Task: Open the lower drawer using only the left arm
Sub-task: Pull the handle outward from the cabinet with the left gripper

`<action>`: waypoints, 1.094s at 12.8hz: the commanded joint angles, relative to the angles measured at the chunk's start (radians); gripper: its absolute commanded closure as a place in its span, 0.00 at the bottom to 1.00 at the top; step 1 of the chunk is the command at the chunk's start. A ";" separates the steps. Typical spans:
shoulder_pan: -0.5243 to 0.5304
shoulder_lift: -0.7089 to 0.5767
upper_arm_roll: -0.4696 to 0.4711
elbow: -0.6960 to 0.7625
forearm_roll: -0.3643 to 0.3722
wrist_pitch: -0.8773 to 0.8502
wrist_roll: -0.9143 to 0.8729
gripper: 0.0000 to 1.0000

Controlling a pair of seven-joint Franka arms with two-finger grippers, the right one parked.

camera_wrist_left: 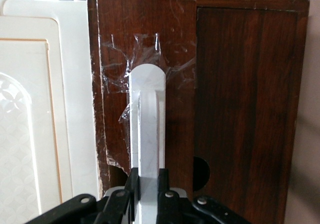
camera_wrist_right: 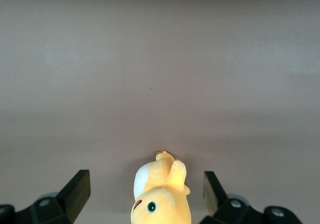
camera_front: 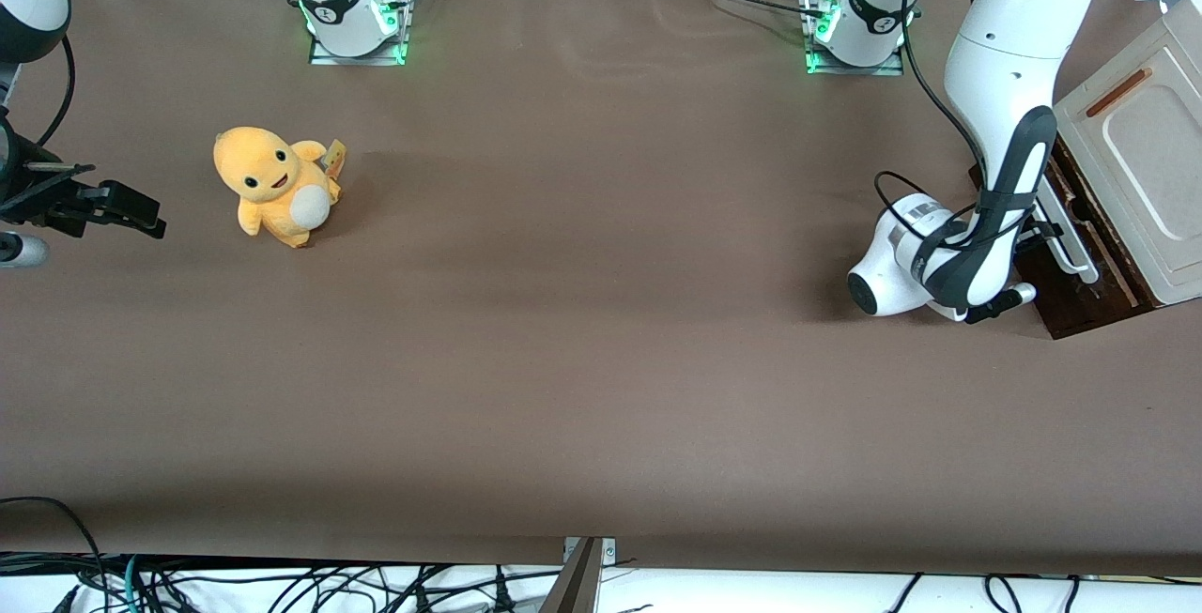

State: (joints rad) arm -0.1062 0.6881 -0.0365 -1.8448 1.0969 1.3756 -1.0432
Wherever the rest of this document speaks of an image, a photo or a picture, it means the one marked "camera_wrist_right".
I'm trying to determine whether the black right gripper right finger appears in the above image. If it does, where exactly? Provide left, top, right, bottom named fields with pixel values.
left=201, top=170, right=304, bottom=224

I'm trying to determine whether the yellow plush dinosaur toy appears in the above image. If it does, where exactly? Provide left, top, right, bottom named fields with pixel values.
left=129, top=150, right=193, bottom=224

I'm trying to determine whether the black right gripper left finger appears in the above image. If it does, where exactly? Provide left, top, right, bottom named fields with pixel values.
left=0, top=169, right=91, bottom=224

